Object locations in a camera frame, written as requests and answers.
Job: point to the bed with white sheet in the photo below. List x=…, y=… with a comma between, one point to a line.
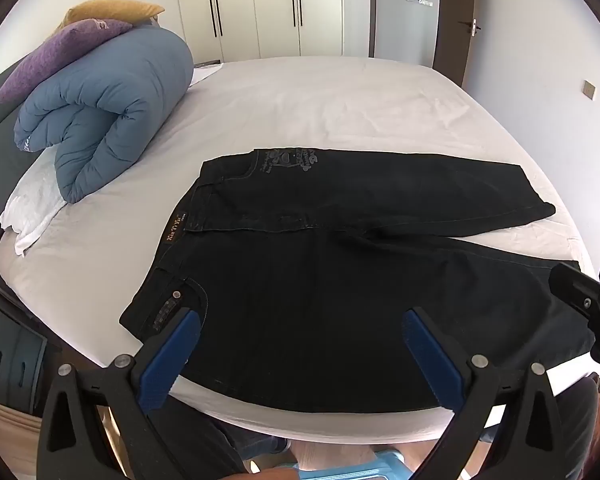
x=330, y=105

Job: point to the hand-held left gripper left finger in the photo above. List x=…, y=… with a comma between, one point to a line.
x=172, y=355

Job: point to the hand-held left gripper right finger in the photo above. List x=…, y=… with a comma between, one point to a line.
x=430, y=355

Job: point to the purple pillow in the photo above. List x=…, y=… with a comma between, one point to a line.
x=55, y=55

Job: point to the blue plastic stool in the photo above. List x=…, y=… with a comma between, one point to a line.
x=330, y=467

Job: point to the black denim pants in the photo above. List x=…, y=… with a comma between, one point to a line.
x=305, y=300

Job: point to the rolled blue duvet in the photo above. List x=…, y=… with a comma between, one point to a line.
x=115, y=105

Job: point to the yellow pillow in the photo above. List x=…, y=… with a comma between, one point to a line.
x=110, y=11

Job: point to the white pillow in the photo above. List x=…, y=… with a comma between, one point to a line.
x=35, y=200

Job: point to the white wardrobe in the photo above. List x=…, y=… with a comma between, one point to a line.
x=260, y=7

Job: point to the dark bedside drawer cabinet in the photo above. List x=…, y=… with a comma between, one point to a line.
x=10, y=355

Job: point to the square wall socket plate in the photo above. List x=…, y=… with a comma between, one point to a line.
x=588, y=90

